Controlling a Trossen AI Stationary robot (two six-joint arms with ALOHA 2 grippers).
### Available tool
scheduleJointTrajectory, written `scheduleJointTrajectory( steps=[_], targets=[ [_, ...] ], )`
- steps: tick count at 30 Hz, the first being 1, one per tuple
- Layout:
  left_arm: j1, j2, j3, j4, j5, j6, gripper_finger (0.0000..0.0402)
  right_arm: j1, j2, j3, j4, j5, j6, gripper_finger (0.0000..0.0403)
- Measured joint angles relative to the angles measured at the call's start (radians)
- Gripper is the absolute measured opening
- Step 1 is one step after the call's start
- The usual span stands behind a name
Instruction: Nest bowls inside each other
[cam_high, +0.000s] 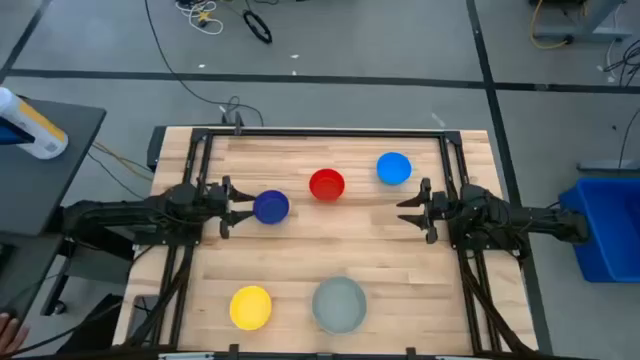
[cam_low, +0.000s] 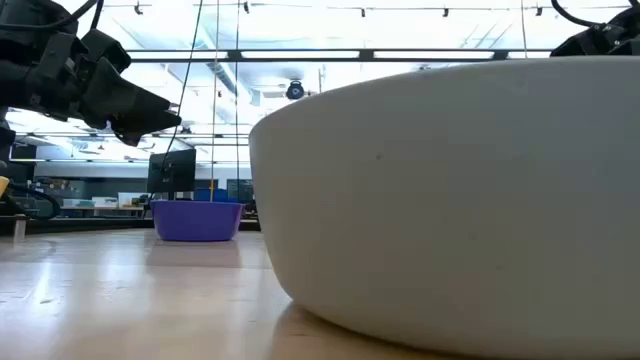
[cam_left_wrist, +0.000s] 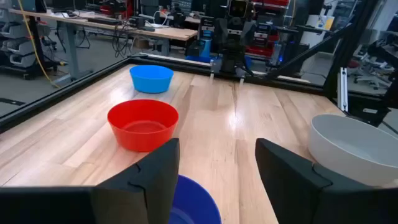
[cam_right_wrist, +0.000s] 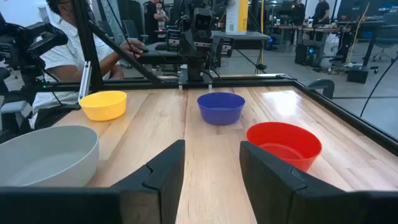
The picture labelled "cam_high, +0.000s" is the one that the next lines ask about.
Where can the dark blue bowl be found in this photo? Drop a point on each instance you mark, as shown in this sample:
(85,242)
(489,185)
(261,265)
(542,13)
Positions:
(271,207)

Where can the white bottle with yellow label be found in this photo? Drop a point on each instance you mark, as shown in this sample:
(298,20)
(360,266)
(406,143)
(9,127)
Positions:
(45,140)

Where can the dark grey side table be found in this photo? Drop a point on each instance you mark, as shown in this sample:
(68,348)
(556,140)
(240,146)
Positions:
(40,190)

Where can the light blue bowl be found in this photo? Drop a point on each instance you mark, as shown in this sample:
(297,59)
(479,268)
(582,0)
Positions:
(394,168)

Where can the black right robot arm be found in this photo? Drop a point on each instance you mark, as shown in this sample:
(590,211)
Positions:
(530,222)

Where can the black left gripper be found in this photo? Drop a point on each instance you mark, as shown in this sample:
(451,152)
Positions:
(225,205)

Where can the black aluminium table frame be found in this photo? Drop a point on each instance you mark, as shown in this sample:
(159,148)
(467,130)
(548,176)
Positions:
(325,133)

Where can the blue plastic bin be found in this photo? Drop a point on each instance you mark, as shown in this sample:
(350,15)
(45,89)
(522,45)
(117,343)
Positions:
(607,230)

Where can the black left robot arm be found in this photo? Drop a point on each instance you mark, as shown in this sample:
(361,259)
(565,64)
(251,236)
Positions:
(125,215)

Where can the large grey bowl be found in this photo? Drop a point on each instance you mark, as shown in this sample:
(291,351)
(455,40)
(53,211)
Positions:
(339,305)

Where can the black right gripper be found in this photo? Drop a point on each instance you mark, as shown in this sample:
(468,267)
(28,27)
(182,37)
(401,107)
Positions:
(434,210)

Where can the yellow bowl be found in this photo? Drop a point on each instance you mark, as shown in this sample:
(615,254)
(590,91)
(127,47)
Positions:
(250,308)

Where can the person's hand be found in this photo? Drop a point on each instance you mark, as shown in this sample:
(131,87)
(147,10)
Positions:
(10,335)

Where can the grey stand base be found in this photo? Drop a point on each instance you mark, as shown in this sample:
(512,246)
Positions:
(595,20)

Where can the red bowl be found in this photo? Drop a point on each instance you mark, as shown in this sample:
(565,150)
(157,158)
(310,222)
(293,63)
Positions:
(327,185)

